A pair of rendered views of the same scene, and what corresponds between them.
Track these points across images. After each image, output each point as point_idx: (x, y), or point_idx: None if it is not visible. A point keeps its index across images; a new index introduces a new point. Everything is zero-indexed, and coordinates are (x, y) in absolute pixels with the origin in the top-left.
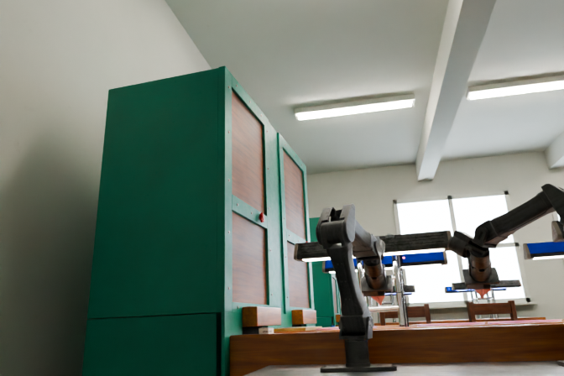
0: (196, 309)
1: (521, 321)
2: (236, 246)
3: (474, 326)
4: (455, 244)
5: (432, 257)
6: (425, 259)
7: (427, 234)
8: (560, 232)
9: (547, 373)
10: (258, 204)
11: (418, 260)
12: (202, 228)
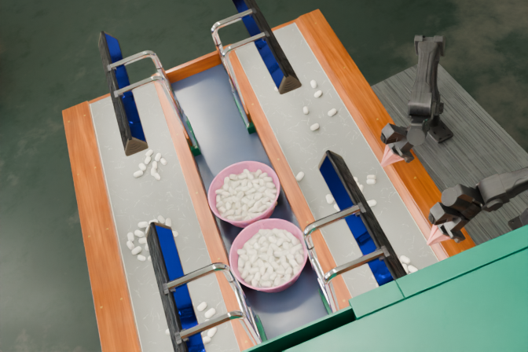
0: None
1: (210, 201)
2: None
3: (423, 177)
4: (426, 134)
5: (169, 241)
6: (175, 252)
7: (342, 171)
8: (298, 80)
9: (496, 135)
10: None
11: (178, 262)
12: None
